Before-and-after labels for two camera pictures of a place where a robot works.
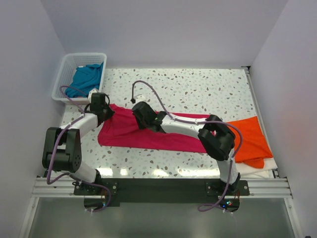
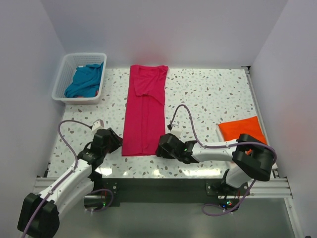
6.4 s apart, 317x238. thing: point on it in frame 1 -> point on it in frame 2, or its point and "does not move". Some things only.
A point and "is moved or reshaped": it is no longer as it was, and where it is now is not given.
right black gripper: (141, 126) -> (161, 152)
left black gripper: (110, 112) -> (116, 140)
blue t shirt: (86, 78) does not move
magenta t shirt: (124, 129) is moved or reshaped
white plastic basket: (80, 73) does not move
